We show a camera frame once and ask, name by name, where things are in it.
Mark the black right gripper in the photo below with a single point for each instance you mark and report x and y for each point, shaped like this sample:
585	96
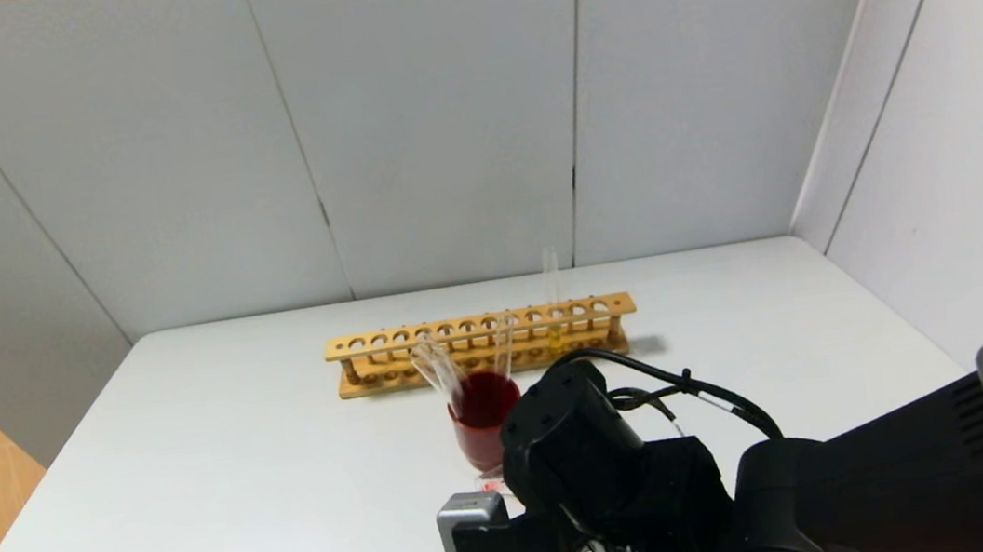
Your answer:
570	454

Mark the yellow pigment glass test tube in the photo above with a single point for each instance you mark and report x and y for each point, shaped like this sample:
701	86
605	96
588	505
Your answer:
557	339

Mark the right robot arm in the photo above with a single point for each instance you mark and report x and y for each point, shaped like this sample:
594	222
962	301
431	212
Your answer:
902	488

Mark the empty clear glass test tube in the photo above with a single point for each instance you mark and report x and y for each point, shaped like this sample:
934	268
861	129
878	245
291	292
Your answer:
447	368
433	375
503	345

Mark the wooden test tube rack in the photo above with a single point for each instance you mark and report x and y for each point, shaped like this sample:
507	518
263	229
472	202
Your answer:
392	386

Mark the dark red cup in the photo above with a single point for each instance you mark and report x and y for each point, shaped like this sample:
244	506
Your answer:
474	442

